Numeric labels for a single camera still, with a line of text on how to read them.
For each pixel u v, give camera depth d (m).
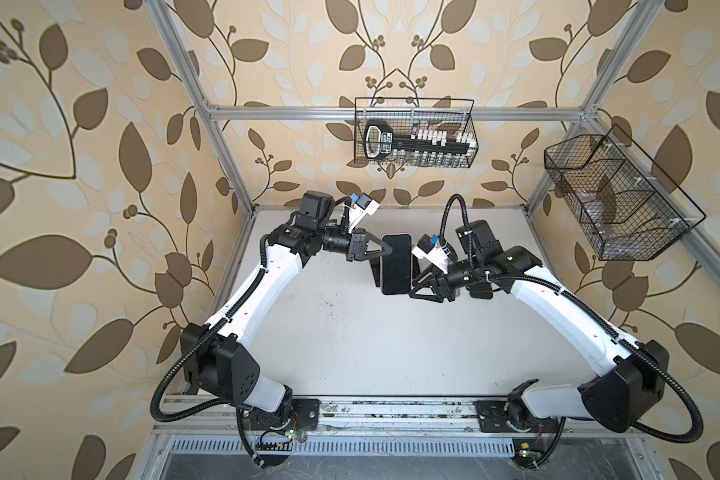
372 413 0.75
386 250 0.65
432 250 0.64
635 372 0.39
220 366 0.41
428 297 0.65
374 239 0.65
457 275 0.63
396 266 0.67
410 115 0.91
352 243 0.61
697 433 0.37
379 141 0.84
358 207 0.63
